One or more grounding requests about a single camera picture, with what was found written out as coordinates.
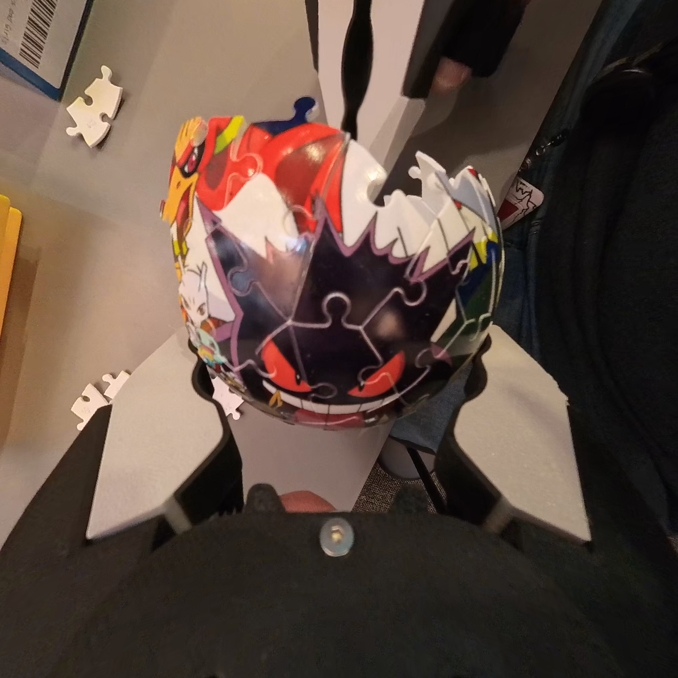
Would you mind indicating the yellow box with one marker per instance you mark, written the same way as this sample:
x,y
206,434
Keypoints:
x,y
8,265

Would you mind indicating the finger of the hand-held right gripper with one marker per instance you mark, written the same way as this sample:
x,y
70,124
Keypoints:
x,y
331,53
389,63

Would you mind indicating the person's dark jacket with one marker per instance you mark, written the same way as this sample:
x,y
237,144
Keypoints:
x,y
609,265

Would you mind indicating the red white tag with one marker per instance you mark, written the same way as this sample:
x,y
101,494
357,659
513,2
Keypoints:
x,y
524,204

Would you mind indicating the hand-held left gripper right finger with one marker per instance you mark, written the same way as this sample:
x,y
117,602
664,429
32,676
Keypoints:
x,y
529,455

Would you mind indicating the person's right forearm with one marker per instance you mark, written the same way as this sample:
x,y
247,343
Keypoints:
x,y
487,32

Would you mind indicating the white puzzle piece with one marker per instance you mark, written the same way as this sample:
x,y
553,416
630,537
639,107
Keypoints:
x,y
89,407
228,397
95,108
116,384

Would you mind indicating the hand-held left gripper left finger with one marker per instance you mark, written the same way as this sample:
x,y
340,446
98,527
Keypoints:
x,y
153,455

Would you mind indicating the person's right hand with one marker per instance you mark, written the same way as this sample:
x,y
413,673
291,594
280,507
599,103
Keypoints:
x,y
453,74

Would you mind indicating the colourful puzzle ball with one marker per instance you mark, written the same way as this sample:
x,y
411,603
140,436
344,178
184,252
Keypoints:
x,y
344,296

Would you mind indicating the blue white cardboard box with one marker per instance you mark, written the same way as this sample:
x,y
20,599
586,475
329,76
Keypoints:
x,y
47,32

